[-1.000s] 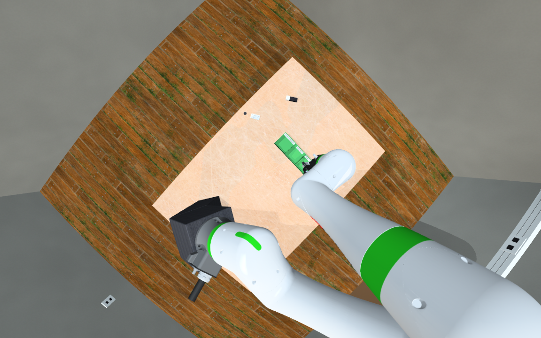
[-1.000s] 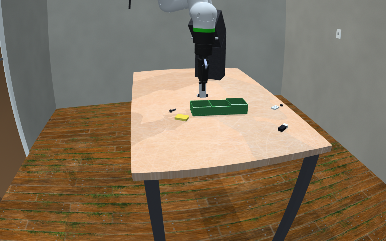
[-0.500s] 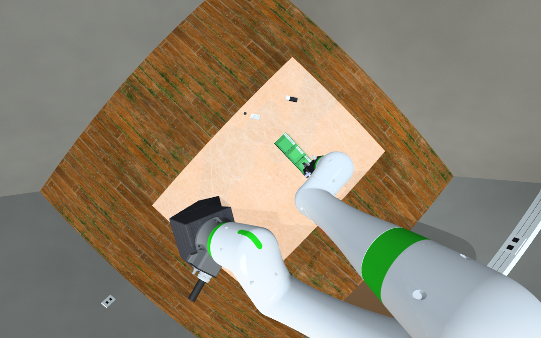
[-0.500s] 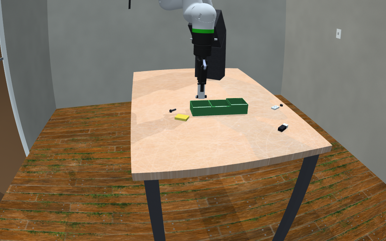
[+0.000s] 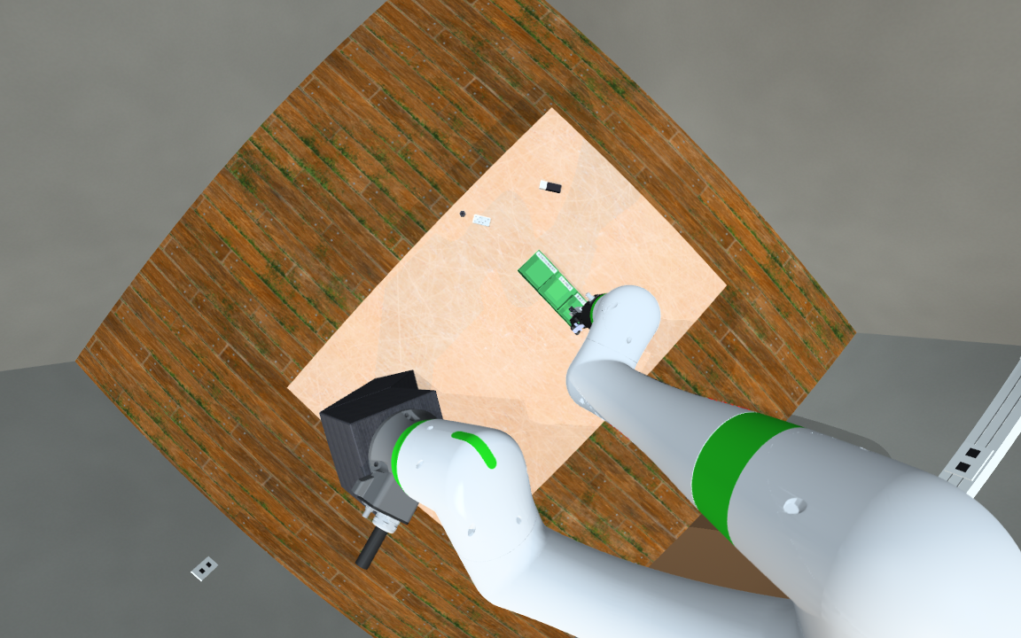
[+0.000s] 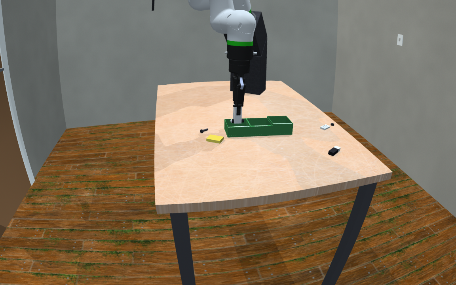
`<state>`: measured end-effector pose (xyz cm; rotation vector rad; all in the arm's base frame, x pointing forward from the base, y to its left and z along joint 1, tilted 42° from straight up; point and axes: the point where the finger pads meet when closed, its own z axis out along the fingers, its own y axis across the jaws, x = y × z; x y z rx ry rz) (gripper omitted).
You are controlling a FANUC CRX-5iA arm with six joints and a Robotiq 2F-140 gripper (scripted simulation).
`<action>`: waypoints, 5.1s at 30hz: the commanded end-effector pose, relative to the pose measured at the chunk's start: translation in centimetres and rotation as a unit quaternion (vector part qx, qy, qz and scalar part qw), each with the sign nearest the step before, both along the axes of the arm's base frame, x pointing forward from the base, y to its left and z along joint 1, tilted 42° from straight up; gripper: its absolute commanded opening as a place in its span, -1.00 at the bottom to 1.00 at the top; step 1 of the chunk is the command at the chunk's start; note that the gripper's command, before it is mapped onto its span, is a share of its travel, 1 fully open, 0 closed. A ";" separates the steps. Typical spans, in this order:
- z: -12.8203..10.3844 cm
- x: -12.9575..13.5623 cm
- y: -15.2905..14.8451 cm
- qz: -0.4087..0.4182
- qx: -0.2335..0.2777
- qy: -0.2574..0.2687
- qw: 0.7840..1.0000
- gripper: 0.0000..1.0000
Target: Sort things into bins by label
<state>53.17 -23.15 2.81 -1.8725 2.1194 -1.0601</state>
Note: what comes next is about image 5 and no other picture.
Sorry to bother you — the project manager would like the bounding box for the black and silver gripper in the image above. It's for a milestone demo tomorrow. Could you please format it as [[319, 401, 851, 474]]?
[[569, 303, 587, 336]]

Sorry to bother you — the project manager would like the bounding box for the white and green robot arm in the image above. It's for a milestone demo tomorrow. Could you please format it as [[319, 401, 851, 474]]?
[[352, 284, 1021, 638]]

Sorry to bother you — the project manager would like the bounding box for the green three-compartment bin rack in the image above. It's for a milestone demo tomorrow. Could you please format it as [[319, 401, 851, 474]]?
[[518, 250, 587, 327]]

